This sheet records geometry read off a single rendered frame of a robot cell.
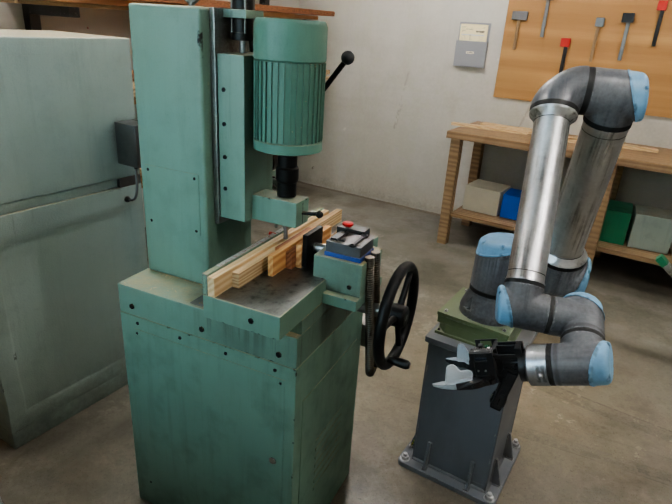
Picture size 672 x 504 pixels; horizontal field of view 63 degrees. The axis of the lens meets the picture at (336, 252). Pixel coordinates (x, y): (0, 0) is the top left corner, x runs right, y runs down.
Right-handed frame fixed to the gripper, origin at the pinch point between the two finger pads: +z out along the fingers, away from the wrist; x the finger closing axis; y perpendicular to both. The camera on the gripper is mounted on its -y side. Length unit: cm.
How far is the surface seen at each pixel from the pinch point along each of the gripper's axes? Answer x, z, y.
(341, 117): -357, 180, 63
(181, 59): 1, 46, 87
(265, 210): -7, 41, 46
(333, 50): -359, 172, 121
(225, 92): -3, 39, 77
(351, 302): -0.5, 19.1, 20.1
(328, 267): -2.5, 24.0, 29.3
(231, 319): 20, 39, 27
